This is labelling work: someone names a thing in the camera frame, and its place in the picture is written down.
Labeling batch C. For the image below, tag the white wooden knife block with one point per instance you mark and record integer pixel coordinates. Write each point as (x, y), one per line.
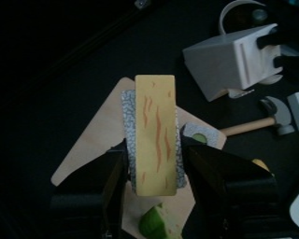
(228, 65)

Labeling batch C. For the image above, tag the wooden toy hammer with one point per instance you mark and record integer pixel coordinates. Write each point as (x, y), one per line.
(256, 123)

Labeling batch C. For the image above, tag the green toy food piece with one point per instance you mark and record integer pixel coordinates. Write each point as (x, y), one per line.
(155, 224)

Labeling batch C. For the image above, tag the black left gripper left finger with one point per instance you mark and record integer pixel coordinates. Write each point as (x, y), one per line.
(90, 186)

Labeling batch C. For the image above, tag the small sushi roll toy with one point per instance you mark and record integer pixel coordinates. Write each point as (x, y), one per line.
(201, 133)

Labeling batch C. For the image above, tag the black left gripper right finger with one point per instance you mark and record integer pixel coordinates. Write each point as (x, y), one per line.
(228, 186)

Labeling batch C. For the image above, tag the light wooden cutting board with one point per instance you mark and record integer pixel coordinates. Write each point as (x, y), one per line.
(98, 137)

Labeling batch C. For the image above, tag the yellow wooden toy food block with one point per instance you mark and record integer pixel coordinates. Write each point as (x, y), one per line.
(155, 133)

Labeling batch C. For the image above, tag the white cup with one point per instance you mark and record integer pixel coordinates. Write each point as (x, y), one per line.
(240, 15)

